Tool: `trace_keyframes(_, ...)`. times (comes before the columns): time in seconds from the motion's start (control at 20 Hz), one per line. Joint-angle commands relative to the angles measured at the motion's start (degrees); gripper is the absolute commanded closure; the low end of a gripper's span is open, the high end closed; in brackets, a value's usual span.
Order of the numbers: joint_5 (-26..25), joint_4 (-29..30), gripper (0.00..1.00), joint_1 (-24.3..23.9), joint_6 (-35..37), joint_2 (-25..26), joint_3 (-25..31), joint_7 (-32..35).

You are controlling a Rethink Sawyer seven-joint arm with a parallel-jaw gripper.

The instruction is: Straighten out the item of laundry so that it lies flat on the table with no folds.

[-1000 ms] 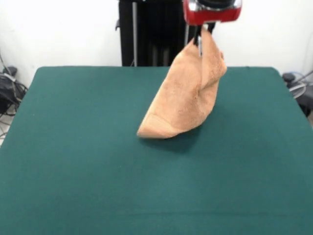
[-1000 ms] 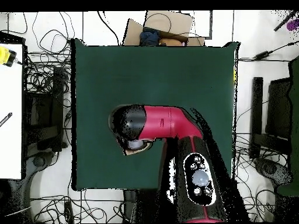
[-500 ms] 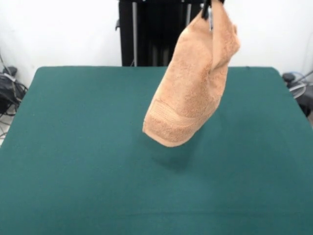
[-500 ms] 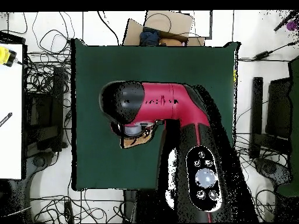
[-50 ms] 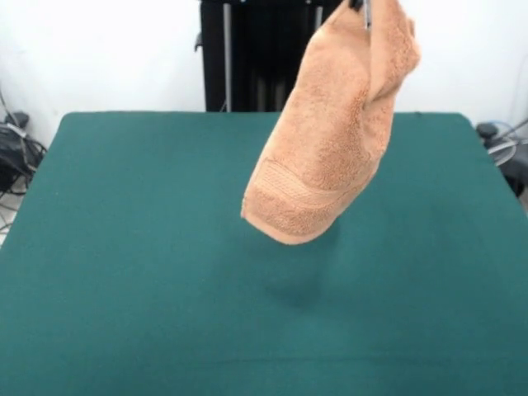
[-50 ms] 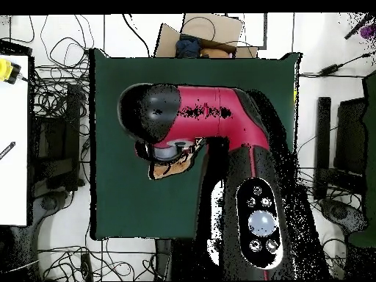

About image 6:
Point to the tan terry towel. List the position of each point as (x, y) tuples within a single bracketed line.
[(173, 170)]

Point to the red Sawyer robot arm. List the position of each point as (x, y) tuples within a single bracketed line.
[(214, 114)]

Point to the dark green table cloth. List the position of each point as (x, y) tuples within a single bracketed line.
[(123, 205)]

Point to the orange garment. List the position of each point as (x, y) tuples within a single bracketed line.
[(214, 53)]

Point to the dark blue garment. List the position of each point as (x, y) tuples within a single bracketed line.
[(188, 47)]

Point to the brown cardboard box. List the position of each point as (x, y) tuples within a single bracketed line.
[(223, 29)]

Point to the black upright bar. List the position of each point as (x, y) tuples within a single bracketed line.
[(322, 141)]

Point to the dark grey stand base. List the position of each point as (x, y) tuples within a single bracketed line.
[(340, 213), (50, 202)]

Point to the black power strip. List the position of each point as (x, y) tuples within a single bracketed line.
[(86, 267)]

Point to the black monitor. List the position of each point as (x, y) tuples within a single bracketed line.
[(351, 135)]

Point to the black power adapter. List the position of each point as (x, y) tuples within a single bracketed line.
[(330, 69)]

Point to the white board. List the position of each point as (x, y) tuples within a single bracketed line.
[(13, 182)]

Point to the black marker pen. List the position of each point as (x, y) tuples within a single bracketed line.
[(7, 150)]

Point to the yellow and black tool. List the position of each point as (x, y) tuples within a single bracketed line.
[(6, 70)]

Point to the purple object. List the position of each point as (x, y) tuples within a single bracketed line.
[(368, 31)]

